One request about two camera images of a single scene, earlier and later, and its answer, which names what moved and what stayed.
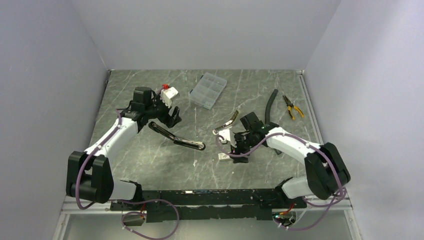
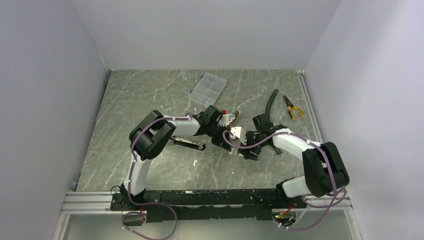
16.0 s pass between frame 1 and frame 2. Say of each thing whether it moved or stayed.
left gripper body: moved
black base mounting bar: stayed
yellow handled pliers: stayed
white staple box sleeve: moved
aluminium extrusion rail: stayed
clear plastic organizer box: stayed
